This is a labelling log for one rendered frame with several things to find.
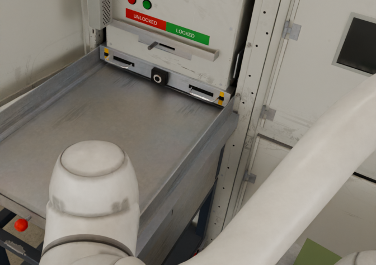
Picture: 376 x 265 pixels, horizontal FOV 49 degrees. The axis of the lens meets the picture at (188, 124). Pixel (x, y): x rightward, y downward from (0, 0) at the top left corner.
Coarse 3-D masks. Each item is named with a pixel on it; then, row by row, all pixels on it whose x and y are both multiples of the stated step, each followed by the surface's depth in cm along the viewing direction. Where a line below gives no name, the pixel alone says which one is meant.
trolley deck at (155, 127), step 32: (64, 96) 143; (96, 96) 145; (128, 96) 147; (160, 96) 149; (32, 128) 130; (64, 128) 131; (96, 128) 133; (128, 128) 134; (160, 128) 136; (192, 128) 137; (224, 128) 139; (0, 160) 118; (32, 160) 119; (160, 160) 124; (0, 192) 110; (32, 192) 111; (160, 224) 107
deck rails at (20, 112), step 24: (96, 48) 156; (72, 72) 148; (24, 96) 130; (48, 96) 141; (0, 120) 125; (24, 120) 131; (216, 120) 132; (192, 144) 131; (168, 192) 114; (144, 216) 103
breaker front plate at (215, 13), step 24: (120, 0) 142; (168, 0) 133; (192, 0) 129; (216, 0) 125; (240, 0) 122; (144, 24) 143; (192, 24) 134; (216, 24) 130; (120, 48) 154; (144, 48) 148; (168, 48) 144; (216, 48) 134; (192, 72) 144; (216, 72) 140
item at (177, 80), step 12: (108, 48) 155; (120, 60) 156; (132, 60) 153; (144, 60) 151; (144, 72) 153; (168, 72) 148; (168, 84) 151; (180, 84) 148; (192, 84) 146; (204, 84) 143; (204, 96) 146; (228, 96) 141
